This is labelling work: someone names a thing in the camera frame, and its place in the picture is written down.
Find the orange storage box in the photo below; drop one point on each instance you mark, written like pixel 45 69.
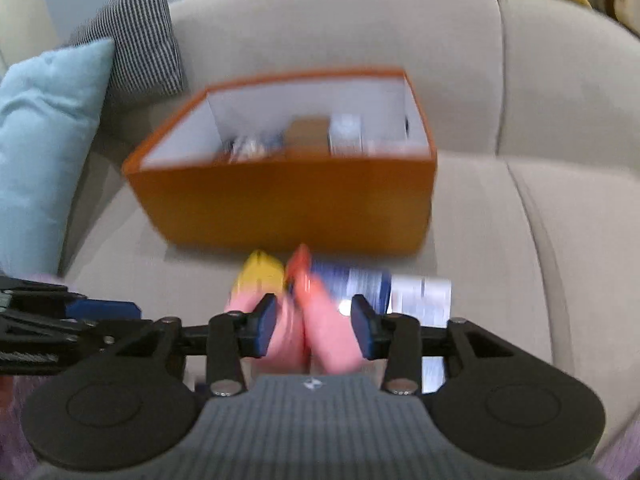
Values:
pixel 377 202

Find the pink bottle orange pump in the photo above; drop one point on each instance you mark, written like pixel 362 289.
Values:
pixel 332 343

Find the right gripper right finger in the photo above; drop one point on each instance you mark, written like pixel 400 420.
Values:
pixel 395 338

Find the white cream tube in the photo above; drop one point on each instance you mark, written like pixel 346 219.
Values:
pixel 429 301

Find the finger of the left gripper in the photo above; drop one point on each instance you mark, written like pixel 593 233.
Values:
pixel 101 310

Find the blue battery pack box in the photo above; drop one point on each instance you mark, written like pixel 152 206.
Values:
pixel 343 282

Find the small grey blue box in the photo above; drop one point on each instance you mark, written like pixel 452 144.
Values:
pixel 345 134

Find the illustrated card box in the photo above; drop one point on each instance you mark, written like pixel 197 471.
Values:
pixel 244 148

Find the yellow tape measure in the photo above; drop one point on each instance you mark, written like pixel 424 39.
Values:
pixel 260 273

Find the light blue cushion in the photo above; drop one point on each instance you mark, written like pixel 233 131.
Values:
pixel 51 107

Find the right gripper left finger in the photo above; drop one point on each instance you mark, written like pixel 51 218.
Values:
pixel 234 336

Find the brown cardboard box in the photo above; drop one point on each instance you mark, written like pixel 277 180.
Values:
pixel 307 135

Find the black white striped cushion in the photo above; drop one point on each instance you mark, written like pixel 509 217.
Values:
pixel 147 64

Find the purple fluffy blanket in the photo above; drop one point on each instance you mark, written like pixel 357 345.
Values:
pixel 17 458

